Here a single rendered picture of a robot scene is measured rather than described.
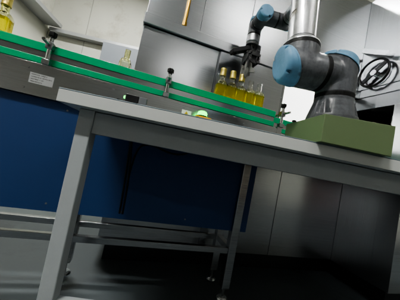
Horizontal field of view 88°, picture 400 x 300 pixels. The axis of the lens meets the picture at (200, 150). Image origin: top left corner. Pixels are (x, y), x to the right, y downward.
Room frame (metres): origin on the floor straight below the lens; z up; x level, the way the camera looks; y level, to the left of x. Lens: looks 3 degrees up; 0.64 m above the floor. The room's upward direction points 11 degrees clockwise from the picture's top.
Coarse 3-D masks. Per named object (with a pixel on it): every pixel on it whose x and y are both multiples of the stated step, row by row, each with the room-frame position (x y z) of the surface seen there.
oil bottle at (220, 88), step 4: (220, 80) 1.10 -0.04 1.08; (216, 84) 1.12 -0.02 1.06; (220, 84) 1.10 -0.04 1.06; (224, 84) 1.11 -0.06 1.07; (216, 88) 1.11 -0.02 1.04; (220, 88) 1.10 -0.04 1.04; (224, 88) 1.11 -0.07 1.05; (216, 92) 1.10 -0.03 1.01; (220, 92) 1.10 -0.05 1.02; (224, 92) 1.11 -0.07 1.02
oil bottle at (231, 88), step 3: (228, 84) 1.12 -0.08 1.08; (231, 84) 1.11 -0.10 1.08; (234, 84) 1.12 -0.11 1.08; (228, 87) 1.11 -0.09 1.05; (231, 87) 1.11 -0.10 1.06; (234, 87) 1.12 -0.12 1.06; (228, 90) 1.11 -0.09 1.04; (231, 90) 1.11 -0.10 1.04; (234, 90) 1.12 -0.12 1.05; (228, 93) 1.11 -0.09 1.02; (231, 93) 1.11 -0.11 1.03; (234, 93) 1.12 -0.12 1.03; (228, 96) 1.11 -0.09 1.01; (231, 96) 1.12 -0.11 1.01; (234, 96) 1.12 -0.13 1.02
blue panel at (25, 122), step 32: (0, 96) 0.76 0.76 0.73; (32, 96) 0.79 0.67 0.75; (0, 128) 0.77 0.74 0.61; (32, 128) 0.80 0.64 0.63; (64, 128) 0.82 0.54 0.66; (0, 160) 0.78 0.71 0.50; (32, 160) 0.80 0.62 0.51; (64, 160) 0.83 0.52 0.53; (96, 160) 0.86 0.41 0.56; (160, 160) 0.93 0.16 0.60; (192, 160) 0.97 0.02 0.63; (224, 160) 1.01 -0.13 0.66; (0, 192) 0.78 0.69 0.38; (32, 192) 0.81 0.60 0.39; (96, 192) 0.87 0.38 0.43; (128, 192) 0.90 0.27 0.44; (160, 192) 0.94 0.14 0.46; (192, 192) 0.98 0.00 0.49; (224, 192) 1.02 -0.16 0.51; (192, 224) 0.99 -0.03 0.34; (224, 224) 1.03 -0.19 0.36
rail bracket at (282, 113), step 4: (284, 104) 1.05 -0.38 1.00; (284, 108) 1.06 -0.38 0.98; (280, 112) 1.06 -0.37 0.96; (284, 112) 1.05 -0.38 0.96; (288, 112) 1.01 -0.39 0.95; (276, 116) 1.11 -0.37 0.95; (280, 116) 1.06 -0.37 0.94; (284, 116) 1.06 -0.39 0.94; (280, 120) 1.06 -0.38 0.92; (280, 124) 1.05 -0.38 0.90
